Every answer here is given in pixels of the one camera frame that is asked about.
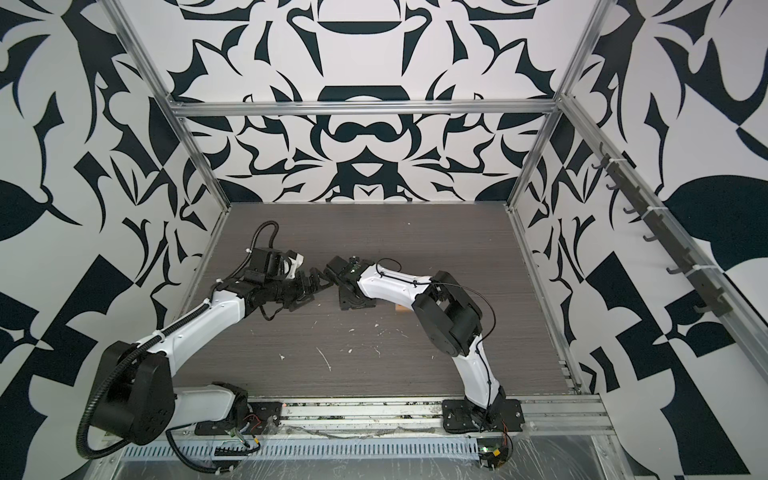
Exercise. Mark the white slotted cable duct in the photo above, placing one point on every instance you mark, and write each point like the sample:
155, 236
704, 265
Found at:
459, 448

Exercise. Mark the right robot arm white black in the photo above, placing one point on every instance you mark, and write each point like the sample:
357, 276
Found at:
451, 320

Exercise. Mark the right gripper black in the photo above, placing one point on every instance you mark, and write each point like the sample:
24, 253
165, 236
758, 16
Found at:
343, 303

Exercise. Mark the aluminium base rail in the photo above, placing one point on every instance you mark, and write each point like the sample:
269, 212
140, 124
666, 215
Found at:
340, 418

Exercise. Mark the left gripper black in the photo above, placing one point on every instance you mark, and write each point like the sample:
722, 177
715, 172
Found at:
315, 286

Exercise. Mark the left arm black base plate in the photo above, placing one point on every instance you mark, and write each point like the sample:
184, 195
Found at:
254, 418

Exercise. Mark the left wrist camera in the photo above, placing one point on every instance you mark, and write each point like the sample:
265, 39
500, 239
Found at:
290, 264

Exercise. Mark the small green circuit board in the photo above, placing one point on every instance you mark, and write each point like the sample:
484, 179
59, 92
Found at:
493, 453

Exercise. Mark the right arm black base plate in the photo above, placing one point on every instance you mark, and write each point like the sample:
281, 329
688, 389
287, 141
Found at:
463, 416

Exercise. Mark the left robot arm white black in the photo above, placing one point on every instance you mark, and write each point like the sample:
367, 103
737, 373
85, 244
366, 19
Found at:
133, 399

